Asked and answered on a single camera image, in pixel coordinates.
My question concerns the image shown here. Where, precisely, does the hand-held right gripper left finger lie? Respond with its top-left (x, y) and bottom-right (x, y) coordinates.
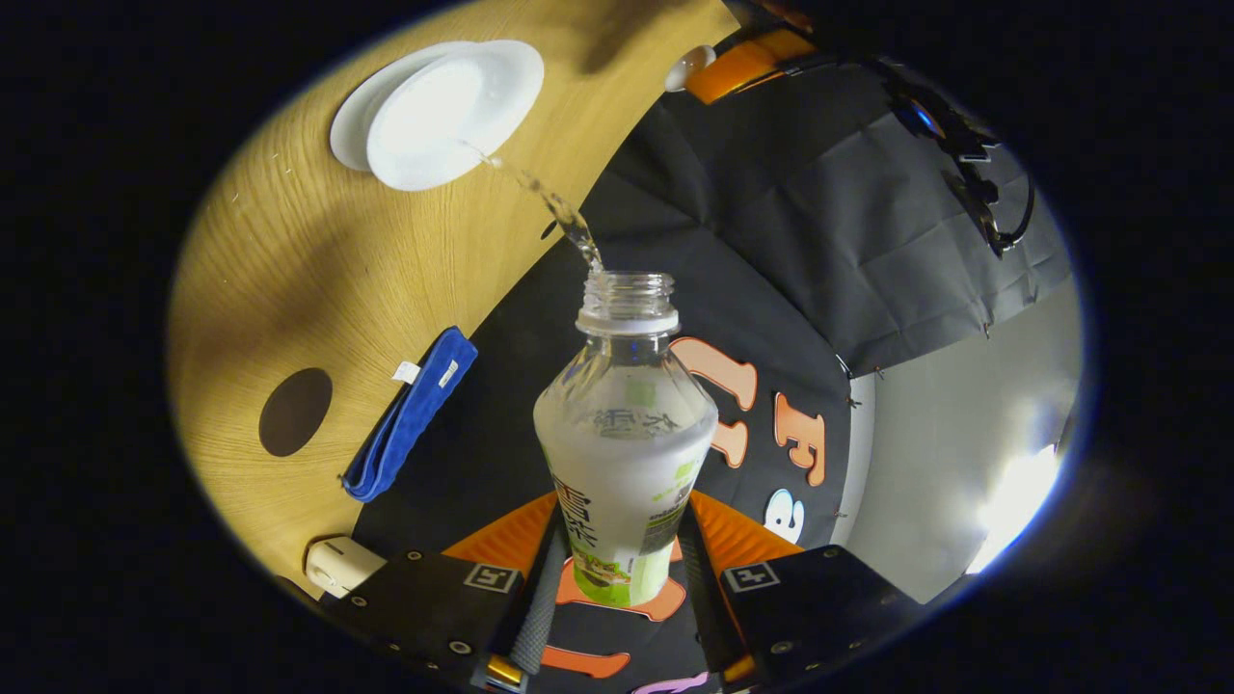
top-left (342, 492), bottom-right (568, 691)

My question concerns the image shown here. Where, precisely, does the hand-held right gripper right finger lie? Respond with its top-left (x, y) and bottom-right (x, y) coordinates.
top-left (680, 490), bottom-right (922, 691)

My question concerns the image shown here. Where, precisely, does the clear water bottle white label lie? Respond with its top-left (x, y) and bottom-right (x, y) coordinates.
top-left (532, 270), bottom-right (719, 608)

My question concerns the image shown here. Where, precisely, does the white teacup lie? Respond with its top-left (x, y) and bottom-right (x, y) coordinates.
top-left (366, 40), bottom-right (546, 192)

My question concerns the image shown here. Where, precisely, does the dark round coaster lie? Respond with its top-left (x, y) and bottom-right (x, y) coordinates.
top-left (258, 367), bottom-right (334, 458)

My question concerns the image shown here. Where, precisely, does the black backdrop cloth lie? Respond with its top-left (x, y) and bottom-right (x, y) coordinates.
top-left (352, 58), bottom-right (1073, 694)

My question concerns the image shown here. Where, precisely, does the white toaster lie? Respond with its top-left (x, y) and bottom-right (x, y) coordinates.
top-left (305, 536), bottom-right (389, 599)

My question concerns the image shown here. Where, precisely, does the blue towel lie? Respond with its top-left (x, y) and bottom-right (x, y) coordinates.
top-left (342, 326), bottom-right (479, 503)

